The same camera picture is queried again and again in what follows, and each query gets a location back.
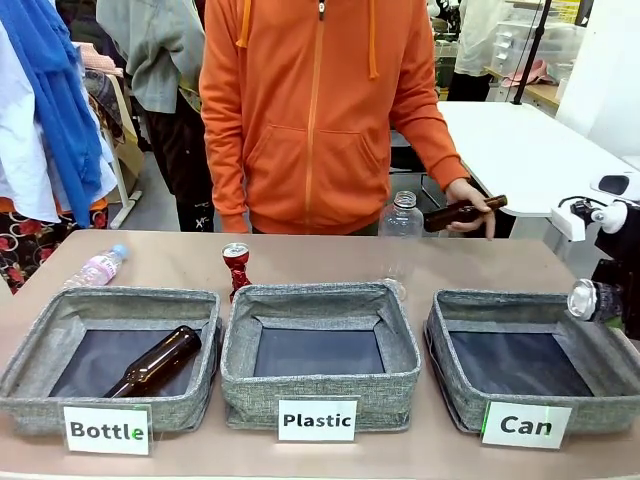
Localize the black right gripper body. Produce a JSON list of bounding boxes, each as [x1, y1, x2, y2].
[[591, 202, 640, 306]]

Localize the translucent storage drawers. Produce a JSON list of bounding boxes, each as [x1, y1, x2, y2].
[[489, 19, 586, 76]]

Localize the red floral dark cloth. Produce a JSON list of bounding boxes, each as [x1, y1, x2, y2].
[[0, 197, 110, 295]]

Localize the pink cloth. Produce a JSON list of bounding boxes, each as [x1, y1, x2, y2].
[[501, 59, 556, 89]]

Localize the white sign reading Can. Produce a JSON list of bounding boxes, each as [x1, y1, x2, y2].
[[480, 400, 573, 450]]

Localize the black pole stand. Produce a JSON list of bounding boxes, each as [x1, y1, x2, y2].
[[512, 0, 553, 106]]

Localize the person's right forearm orange sleeve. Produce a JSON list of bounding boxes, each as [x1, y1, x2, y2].
[[198, 29, 251, 235]]

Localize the white clothes rack leg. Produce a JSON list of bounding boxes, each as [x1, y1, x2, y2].
[[107, 74, 144, 230]]

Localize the person's left forearm orange sleeve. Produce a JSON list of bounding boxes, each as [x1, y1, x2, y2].
[[387, 29, 471, 194]]

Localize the blue hanging cloth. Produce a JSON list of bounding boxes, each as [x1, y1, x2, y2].
[[0, 0, 104, 229]]

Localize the gray fabric basket Bottle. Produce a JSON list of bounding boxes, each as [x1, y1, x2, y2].
[[0, 285, 223, 437]]

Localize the white table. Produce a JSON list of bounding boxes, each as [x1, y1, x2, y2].
[[435, 100, 640, 219]]

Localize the crushed red can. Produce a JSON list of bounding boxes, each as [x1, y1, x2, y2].
[[221, 242, 253, 303]]

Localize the crushed silver dark can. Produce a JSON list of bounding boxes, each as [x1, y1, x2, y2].
[[566, 278, 624, 322]]

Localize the person in white shirt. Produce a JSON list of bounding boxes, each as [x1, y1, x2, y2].
[[447, 0, 511, 103]]

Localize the clear empty plastic bottle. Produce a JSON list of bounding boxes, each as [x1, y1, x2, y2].
[[377, 190, 425, 286]]

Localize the white sign reading Bottle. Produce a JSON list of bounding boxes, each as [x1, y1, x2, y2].
[[62, 404, 153, 457]]

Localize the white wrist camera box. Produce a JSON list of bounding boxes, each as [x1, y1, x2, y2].
[[551, 206, 587, 243]]

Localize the gray fabric basket Can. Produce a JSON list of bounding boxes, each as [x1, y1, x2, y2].
[[423, 288, 640, 435]]

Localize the person in gray jacket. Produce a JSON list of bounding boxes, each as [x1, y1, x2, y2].
[[95, 0, 216, 233]]

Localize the white hanging cloth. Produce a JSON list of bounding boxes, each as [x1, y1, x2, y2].
[[0, 19, 119, 224]]

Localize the gray fabric basket Plastic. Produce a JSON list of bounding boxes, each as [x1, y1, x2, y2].
[[219, 282, 423, 434]]

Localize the pink label plastic bottle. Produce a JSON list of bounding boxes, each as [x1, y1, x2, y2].
[[63, 243, 131, 290]]

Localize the white sign reading Plastic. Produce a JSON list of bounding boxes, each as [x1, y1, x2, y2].
[[277, 398, 359, 443]]

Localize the person's left hand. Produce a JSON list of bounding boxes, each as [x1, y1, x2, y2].
[[444, 178, 499, 242]]

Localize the brown glass bottle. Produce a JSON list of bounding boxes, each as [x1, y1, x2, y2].
[[423, 194, 509, 234], [103, 324, 203, 399]]

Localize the person's orange hoodie torso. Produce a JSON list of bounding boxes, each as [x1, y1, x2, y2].
[[199, 0, 441, 236]]

